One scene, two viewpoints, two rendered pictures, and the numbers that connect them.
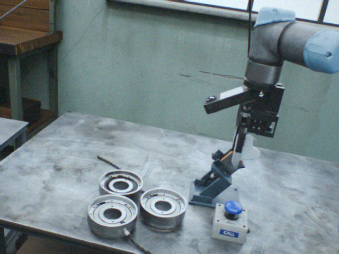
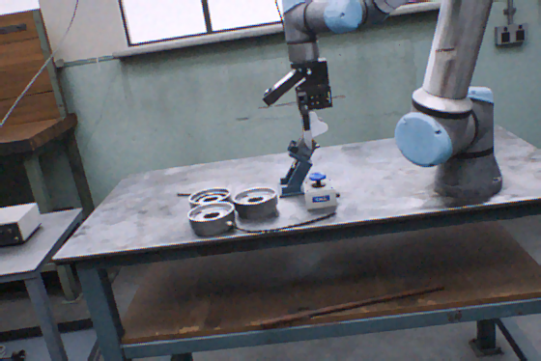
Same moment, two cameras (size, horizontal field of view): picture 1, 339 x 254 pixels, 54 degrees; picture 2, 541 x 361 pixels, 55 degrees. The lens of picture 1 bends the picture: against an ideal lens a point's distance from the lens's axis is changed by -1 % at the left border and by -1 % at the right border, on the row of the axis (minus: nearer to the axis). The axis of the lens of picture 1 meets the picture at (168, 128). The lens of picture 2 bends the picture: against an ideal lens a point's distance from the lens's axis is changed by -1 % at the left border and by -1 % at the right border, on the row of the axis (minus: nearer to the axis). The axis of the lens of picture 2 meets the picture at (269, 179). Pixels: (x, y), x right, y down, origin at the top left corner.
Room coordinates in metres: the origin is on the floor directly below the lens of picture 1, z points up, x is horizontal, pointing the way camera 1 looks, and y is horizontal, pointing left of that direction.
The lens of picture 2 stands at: (-0.54, 0.02, 1.26)
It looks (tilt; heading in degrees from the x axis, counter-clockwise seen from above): 19 degrees down; 357
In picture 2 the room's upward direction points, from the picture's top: 9 degrees counter-clockwise
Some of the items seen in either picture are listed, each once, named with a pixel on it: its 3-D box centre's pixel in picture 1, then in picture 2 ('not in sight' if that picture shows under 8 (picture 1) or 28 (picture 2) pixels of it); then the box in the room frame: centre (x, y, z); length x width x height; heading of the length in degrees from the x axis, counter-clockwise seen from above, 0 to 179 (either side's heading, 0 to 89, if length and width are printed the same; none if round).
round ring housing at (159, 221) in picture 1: (162, 208); (255, 203); (0.63, -0.01, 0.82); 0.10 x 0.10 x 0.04
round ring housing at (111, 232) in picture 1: (112, 216); (212, 218); (0.58, 0.09, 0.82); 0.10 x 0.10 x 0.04
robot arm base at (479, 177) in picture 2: not in sight; (467, 165); (0.55, -0.50, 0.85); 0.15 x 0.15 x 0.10
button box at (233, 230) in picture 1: (232, 223); (322, 193); (0.60, -0.17, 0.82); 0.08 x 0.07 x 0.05; 82
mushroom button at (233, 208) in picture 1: (231, 214); (318, 183); (0.60, -0.16, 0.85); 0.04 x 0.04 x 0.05
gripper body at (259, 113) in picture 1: (257, 107); (310, 85); (0.73, -0.19, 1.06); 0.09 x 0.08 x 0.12; 85
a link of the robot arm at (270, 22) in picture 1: (273, 36); (299, 18); (0.72, -0.19, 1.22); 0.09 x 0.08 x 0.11; 38
